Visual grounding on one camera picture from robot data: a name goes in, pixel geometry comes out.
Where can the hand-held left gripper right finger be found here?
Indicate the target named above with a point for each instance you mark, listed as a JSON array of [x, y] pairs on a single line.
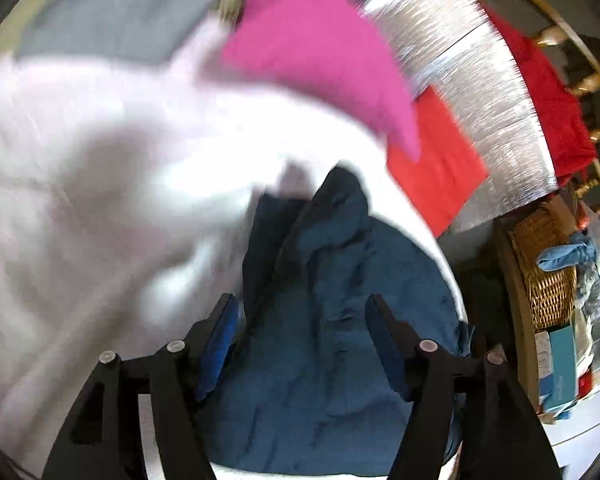
[[392, 355]]

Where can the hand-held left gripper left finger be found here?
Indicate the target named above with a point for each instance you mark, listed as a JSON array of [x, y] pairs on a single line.
[[215, 355]]

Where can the navy zip jacket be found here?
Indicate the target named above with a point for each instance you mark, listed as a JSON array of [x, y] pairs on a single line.
[[325, 340]]

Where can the wooden side table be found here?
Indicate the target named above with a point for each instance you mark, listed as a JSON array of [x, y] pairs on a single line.
[[515, 300]]

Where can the white cardboard box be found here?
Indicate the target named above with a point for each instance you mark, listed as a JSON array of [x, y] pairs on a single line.
[[542, 365]]

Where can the teal cardboard box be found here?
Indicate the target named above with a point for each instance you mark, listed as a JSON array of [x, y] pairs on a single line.
[[564, 365]]

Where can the wicker basket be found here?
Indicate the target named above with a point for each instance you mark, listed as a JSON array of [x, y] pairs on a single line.
[[547, 270]]

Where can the white bed sheet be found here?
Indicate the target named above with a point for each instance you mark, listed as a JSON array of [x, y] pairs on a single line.
[[105, 210]]

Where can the red pillow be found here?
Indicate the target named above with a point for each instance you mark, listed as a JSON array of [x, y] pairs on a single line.
[[437, 165]]

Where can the light blue cloth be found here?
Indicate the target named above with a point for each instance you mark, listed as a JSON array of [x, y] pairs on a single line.
[[572, 260]]

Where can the red garment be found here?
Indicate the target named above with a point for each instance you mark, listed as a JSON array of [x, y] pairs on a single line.
[[550, 100]]

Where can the magenta pillow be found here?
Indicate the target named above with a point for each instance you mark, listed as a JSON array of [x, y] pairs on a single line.
[[325, 45]]

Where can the wooden stair railing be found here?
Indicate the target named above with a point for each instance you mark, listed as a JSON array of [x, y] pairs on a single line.
[[580, 85]]

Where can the grey garment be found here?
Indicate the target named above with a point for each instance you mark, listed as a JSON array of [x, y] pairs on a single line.
[[125, 10]]

